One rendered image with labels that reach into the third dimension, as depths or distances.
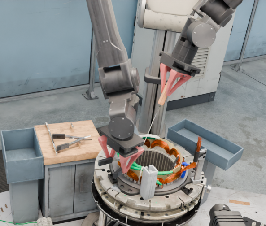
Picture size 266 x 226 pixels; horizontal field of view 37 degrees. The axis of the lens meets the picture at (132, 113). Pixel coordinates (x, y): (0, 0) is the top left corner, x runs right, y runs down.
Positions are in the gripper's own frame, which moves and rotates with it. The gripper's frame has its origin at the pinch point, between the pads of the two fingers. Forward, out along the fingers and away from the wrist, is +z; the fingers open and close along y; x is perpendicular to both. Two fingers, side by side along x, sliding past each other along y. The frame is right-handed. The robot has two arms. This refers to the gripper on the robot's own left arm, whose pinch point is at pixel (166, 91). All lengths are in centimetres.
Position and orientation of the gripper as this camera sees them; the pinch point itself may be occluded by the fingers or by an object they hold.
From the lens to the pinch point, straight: 104.1
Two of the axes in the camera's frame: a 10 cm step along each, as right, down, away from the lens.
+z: -3.9, 8.8, 2.7
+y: 6.2, 4.7, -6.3
